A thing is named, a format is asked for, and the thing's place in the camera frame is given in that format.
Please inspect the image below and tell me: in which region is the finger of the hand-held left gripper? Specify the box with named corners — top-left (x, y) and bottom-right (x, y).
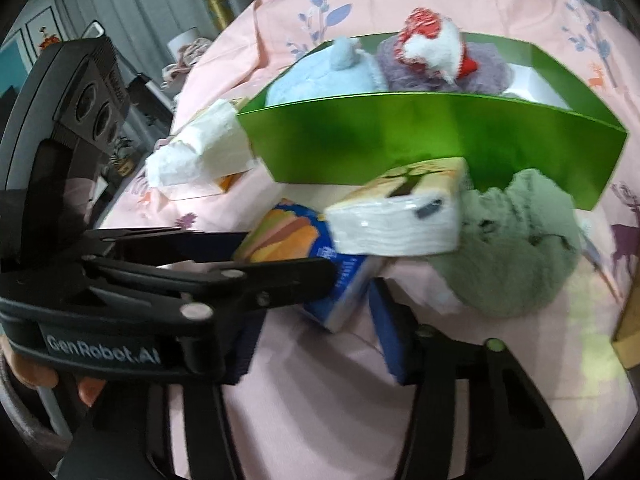
top-left (87, 226), bottom-right (252, 264)
top-left (82, 255), bottom-right (342, 328)

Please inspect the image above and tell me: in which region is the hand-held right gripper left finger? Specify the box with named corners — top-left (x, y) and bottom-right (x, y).
top-left (55, 310), bottom-right (267, 480)

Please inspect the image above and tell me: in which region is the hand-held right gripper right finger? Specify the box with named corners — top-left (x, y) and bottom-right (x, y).
top-left (369, 277), bottom-right (586, 480)

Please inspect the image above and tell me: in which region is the blue tissue pack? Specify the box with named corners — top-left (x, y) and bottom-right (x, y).
top-left (232, 197), bottom-right (386, 333)

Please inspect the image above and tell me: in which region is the small white tissue pack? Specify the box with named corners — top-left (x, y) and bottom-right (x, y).
top-left (325, 156), bottom-right (473, 256)

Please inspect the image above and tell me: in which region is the grey fluffy towel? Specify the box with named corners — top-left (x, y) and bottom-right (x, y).
top-left (430, 167), bottom-right (586, 318)

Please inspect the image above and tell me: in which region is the green cardboard box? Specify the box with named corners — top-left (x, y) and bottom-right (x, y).
top-left (235, 32), bottom-right (628, 211)

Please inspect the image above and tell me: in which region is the purple fluffy cloth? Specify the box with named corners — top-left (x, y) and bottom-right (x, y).
top-left (375, 35), bottom-right (513, 96)

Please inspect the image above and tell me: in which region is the red and white fluffy sock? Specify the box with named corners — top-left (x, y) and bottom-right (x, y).
top-left (395, 7), bottom-right (478, 86)

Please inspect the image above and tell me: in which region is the person's left hand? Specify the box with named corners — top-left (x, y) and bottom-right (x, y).
top-left (0, 335), bottom-right (107, 407)

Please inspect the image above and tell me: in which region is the pink printed bedsheet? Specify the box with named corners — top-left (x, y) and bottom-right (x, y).
top-left (95, 0), bottom-right (640, 480)

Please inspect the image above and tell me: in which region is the large open tissue pack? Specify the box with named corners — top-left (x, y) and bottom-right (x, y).
top-left (144, 99), bottom-right (261, 198)

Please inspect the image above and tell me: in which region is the grey curtain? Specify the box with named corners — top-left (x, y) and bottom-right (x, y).
top-left (52, 0), bottom-right (386, 61)

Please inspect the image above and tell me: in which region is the blue elephant plush toy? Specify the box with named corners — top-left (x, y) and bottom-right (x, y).
top-left (264, 36), bottom-right (388, 108)

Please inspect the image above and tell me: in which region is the framed wall picture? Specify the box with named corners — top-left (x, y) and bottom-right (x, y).
top-left (25, 7), bottom-right (64, 55)

